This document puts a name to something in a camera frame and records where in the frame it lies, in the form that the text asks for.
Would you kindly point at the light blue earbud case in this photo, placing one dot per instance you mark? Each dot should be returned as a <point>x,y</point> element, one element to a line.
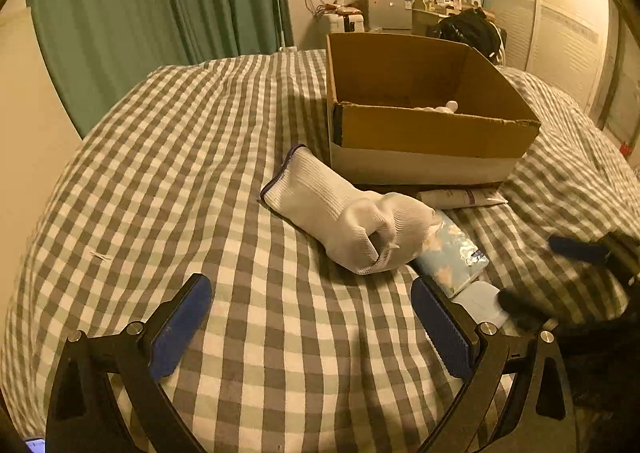
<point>480,300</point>

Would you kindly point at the blue tissue pack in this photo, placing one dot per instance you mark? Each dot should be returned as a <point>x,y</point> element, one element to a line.
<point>449,257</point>

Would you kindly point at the white louvred wardrobe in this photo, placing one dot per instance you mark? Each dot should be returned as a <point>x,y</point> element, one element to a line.
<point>563,42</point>

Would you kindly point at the white suitcase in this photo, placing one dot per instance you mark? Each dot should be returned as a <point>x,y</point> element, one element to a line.
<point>337,23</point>

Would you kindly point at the phone on left gripper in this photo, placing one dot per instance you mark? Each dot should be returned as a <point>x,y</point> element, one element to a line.
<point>36,445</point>

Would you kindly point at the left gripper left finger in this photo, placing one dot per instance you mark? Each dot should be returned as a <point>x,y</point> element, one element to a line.
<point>83,413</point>

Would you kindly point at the cardboard box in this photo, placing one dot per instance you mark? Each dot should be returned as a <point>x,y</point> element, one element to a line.
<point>406,110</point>

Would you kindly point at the white sock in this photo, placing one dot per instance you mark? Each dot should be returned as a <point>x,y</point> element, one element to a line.
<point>365,232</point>

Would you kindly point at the white cream tube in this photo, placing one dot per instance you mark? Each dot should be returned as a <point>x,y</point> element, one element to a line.
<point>454,199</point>

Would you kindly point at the large green curtain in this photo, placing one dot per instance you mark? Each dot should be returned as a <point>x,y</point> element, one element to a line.
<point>97,50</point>

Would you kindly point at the silver mini fridge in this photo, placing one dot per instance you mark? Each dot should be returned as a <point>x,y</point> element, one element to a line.
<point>389,15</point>

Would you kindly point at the checkered bed duvet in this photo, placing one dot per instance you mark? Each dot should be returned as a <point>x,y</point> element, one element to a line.
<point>297,354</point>

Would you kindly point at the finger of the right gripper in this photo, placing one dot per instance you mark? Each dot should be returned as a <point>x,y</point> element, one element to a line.
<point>588,251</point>
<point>526,316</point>

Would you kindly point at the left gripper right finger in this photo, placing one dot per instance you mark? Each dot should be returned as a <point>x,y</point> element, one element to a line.
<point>538,415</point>

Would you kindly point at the wooden vanity desk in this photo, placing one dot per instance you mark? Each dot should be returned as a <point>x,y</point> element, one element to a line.
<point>435,15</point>

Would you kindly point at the white bottle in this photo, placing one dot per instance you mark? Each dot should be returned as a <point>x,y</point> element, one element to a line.
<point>450,107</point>

